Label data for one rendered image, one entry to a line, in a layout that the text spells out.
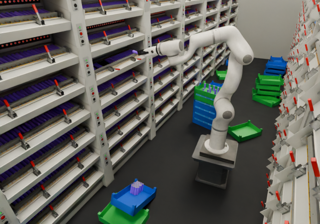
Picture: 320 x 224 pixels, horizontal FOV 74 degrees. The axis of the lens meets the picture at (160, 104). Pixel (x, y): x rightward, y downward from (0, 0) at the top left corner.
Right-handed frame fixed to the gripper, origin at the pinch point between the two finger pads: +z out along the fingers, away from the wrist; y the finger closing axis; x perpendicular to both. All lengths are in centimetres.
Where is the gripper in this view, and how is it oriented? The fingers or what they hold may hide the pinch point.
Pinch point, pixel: (141, 52)
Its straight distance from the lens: 154.2
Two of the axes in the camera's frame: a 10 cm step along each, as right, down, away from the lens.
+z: -8.3, -0.1, 5.5
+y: 5.0, -4.3, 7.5
